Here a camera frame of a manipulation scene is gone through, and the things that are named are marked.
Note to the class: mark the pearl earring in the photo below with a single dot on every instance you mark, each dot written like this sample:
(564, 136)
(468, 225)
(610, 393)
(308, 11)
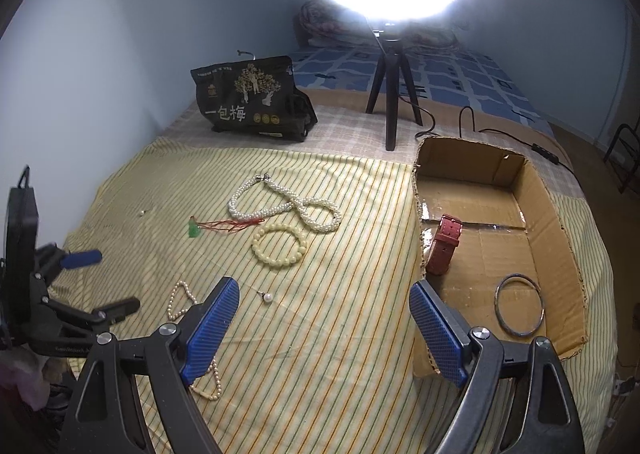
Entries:
(267, 298)

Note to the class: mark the beige checked sheet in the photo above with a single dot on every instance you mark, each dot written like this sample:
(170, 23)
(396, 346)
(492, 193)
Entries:
(350, 144)

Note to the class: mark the pink cloth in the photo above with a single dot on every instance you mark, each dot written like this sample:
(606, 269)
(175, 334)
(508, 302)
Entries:
(17, 374)

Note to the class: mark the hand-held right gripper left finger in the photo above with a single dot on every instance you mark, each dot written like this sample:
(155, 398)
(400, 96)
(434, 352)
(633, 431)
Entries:
(210, 329)

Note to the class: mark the silver bangle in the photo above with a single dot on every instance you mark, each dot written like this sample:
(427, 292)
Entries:
(496, 301)

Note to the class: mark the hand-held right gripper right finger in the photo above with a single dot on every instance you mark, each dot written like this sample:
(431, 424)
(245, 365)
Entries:
(435, 329)

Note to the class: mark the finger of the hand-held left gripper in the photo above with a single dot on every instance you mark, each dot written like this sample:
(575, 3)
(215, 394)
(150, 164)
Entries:
(80, 258)
(115, 309)

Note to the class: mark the black chair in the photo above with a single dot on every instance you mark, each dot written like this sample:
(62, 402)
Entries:
(617, 134)

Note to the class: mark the black tripod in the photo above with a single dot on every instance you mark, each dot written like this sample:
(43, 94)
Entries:
(387, 84)

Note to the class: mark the cardboard box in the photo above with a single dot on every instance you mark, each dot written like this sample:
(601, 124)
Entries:
(545, 234)

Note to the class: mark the black snack bag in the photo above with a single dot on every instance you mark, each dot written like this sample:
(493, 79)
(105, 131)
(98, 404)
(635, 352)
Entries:
(240, 99)

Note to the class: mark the blue patterned bed sheet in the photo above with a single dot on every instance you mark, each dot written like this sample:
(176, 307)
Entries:
(450, 74)

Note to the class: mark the yellow striped cloth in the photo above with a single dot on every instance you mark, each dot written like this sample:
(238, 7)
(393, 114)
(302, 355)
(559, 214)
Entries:
(325, 334)

